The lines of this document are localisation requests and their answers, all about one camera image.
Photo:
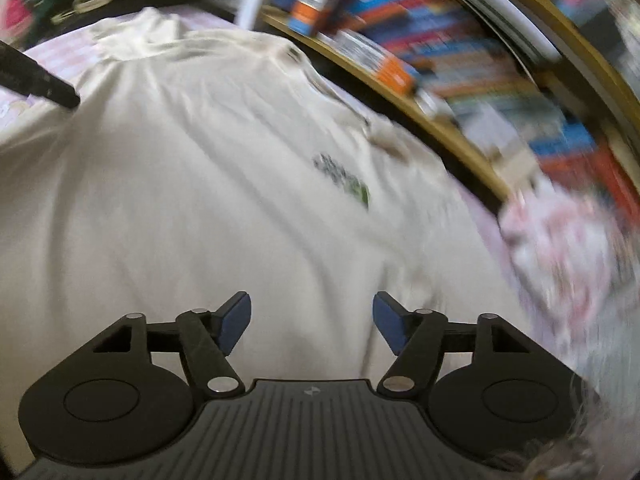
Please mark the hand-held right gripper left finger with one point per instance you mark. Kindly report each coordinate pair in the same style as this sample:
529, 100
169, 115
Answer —
235, 321

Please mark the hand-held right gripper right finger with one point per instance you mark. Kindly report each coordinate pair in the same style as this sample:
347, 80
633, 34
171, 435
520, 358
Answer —
387, 322

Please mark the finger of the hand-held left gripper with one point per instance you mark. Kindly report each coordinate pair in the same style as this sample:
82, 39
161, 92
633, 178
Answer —
40, 80

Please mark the white t-shirt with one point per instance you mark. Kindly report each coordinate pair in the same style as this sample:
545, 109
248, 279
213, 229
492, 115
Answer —
200, 185

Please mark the pink checkered bed sheet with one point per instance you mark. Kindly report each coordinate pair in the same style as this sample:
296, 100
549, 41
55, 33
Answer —
65, 42

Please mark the wooden bookshelf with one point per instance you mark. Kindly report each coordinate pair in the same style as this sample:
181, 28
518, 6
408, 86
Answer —
470, 161

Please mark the pink white plush bunny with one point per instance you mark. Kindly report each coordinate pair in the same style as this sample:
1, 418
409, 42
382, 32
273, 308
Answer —
555, 250

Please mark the row of colourful books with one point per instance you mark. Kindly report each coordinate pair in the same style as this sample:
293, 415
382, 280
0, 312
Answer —
450, 35

